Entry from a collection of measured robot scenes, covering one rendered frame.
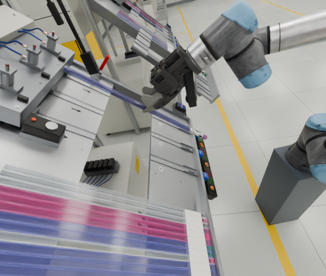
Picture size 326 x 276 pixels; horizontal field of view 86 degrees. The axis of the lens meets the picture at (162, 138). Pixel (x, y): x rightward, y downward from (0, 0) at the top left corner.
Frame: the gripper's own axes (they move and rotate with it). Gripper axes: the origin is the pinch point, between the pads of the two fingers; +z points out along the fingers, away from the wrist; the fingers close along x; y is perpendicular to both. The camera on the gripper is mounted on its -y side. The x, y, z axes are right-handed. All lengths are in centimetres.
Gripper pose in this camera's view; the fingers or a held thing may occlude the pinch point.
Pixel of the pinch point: (147, 109)
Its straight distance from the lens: 57.9
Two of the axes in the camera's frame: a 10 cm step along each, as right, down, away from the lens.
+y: -6.9, -5.0, -5.2
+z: -7.2, 4.9, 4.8
